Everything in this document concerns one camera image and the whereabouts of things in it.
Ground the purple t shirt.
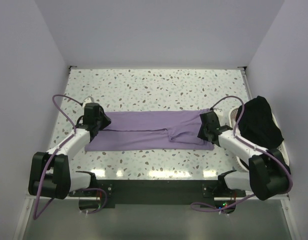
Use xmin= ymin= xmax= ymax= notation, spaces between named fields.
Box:
xmin=84 ymin=110 xmax=214 ymax=152

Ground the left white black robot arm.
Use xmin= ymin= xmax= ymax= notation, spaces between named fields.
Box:
xmin=28 ymin=103 xmax=111 ymax=200

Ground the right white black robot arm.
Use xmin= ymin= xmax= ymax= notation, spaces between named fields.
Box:
xmin=198 ymin=110 xmax=293 ymax=201

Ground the white laundry basket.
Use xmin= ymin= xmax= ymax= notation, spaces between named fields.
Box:
xmin=228 ymin=107 xmax=290 ymax=173

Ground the black t shirt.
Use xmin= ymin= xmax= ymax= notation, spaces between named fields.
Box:
xmin=238 ymin=96 xmax=284 ymax=149

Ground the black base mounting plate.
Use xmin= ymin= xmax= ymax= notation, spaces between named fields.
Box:
xmin=68 ymin=179 xmax=246 ymax=211

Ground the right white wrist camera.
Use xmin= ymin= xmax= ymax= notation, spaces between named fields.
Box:
xmin=213 ymin=108 xmax=224 ymax=120

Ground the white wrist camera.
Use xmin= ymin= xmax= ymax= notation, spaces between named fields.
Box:
xmin=213 ymin=108 xmax=224 ymax=120
xmin=81 ymin=96 xmax=95 ymax=108

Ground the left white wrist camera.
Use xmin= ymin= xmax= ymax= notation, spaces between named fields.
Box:
xmin=81 ymin=96 xmax=95 ymax=108

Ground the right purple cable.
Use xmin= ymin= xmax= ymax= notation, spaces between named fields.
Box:
xmin=190 ymin=96 xmax=294 ymax=212

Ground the purple cable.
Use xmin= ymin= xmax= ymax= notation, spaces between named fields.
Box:
xmin=190 ymin=96 xmax=294 ymax=212
xmin=32 ymin=94 xmax=107 ymax=221

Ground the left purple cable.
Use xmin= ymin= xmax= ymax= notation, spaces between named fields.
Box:
xmin=32 ymin=94 xmax=107 ymax=221

